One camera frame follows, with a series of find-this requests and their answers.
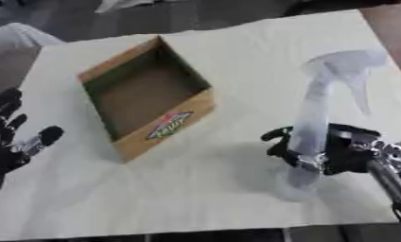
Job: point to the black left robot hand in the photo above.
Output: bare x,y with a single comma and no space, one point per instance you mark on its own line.
1,151

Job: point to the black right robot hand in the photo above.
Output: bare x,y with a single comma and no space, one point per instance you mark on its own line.
350,151

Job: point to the clear spray bottle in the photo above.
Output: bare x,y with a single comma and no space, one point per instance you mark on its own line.
319,116

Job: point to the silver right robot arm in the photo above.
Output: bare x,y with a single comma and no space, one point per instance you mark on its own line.
396,176

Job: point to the tan cardboard box green inside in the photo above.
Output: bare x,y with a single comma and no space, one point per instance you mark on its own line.
148,100

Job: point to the person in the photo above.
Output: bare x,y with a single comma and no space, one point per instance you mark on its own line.
16,36

